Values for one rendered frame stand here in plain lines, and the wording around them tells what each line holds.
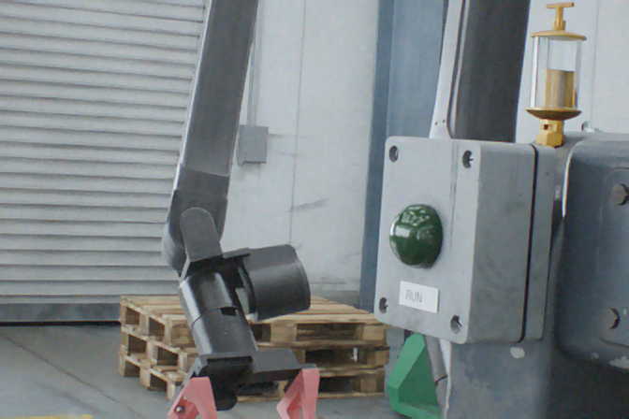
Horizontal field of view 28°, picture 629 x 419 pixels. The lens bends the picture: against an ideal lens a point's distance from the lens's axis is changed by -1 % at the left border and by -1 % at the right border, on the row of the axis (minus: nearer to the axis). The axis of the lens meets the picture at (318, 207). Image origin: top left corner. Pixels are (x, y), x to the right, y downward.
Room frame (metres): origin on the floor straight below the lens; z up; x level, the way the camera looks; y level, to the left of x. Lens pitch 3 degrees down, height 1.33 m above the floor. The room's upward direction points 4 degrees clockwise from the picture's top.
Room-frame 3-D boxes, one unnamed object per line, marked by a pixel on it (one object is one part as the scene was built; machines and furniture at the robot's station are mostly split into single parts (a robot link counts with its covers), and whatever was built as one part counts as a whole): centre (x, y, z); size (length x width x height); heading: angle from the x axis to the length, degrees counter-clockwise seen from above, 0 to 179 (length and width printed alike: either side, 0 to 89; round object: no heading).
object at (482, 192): (0.59, -0.07, 1.29); 0.08 x 0.05 x 0.09; 31
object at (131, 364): (6.67, 0.32, 0.07); 1.20 x 0.82 x 0.14; 119
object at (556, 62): (0.63, -0.11, 1.37); 0.03 x 0.02 x 0.03; 31
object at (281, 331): (6.64, 0.32, 0.36); 1.20 x 0.82 x 0.14; 117
